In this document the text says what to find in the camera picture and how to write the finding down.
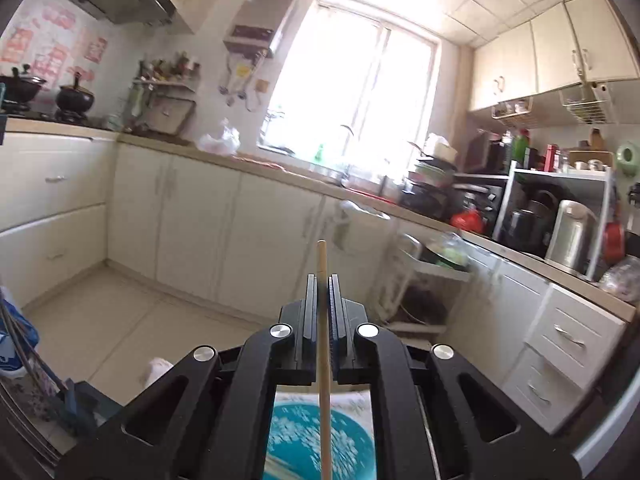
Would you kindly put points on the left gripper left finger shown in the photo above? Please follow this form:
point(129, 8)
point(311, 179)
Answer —
point(208, 417)

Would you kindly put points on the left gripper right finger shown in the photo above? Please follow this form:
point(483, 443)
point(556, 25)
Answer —
point(436, 416)

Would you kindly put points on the wooden chopstick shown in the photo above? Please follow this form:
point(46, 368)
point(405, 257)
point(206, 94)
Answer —
point(324, 362)

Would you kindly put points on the white kitchen trolley rack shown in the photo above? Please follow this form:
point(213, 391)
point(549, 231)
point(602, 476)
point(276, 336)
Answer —
point(420, 283)

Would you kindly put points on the teal perforated plastic basket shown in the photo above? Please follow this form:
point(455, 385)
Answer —
point(293, 449)

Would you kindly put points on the white hanging trash bin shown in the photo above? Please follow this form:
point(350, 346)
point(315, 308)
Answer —
point(358, 230)

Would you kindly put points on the red plastic bag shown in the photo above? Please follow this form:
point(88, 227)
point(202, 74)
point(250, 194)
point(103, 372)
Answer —
point(469, 220)

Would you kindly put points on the blue white bag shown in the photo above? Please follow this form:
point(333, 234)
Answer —
point(24, 337)

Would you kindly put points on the steel electric kettle pot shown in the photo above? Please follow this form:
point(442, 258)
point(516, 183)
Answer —
point(571, 237)

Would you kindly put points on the dish rack with bowls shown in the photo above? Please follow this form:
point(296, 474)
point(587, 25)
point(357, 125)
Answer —
point(428, 183)

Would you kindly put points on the black toaster oven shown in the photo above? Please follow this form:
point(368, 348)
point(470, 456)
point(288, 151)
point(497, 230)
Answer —
point(484, 197)

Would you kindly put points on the white plastic bag on counter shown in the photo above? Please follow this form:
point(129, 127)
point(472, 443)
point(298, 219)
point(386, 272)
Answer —
point(224, 141)

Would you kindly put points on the green dish soap bottle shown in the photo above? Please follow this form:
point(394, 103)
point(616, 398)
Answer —
point(319, 155)

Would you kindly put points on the white shelf unit on counter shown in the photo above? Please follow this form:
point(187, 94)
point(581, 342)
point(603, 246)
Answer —
point(530, 205)

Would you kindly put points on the black pot with lid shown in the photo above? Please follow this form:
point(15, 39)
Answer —
point(73, 102)

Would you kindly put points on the black wok on stove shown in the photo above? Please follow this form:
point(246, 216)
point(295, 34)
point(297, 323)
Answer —
point(22, 86)

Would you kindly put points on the wall spice rack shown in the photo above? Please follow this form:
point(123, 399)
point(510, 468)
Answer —
point(162, 98)

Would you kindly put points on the hanging wire basket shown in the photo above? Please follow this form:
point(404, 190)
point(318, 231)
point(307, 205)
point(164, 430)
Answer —
point(590, 104)

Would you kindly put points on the wall water heater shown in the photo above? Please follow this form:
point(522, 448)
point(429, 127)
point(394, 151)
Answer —
point(258, 27)

